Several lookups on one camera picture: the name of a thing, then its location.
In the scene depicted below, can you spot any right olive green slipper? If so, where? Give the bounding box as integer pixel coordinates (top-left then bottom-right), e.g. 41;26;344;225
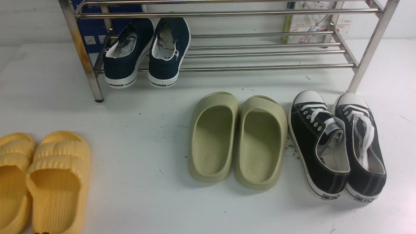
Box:
235;95;288;191

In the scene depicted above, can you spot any blue cardboard box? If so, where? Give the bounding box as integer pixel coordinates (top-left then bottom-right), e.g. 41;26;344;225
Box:
79;4;143;54

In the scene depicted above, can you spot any navy canvas sneaker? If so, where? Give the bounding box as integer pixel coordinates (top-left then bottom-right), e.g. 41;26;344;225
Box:
147;18;191;88
103;18;154;89

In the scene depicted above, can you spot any left olive green slipper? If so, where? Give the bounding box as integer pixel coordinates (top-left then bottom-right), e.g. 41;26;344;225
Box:
188;92;239;183

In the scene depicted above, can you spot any stainless steel shoe rack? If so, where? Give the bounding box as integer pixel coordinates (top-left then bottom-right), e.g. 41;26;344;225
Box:
58;0;399;103

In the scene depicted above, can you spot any yellow slipper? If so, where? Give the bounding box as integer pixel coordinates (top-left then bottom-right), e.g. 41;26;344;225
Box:
0;132;37;234
26;131;92;234

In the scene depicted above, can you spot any right navy canvas sneaker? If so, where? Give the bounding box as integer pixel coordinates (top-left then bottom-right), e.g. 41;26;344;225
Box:
147;18;191;88

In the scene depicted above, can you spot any olive green slipper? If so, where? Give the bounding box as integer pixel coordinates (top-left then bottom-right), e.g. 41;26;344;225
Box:
235;95;288;191
188;92;239;183

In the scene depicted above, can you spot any black canvas sneaker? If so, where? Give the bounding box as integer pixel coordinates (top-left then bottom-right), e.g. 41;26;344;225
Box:
287;90;351;201
333;92;387;203

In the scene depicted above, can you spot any right yellow slipper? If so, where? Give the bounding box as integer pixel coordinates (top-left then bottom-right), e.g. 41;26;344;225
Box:
26;131;92;234

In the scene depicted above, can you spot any left navy canvas sneaker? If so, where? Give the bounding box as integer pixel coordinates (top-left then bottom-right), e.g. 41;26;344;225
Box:
103;18;154;89

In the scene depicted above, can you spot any left yellow slipper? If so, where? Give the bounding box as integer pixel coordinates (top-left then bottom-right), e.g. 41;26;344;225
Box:
0;132;37;234

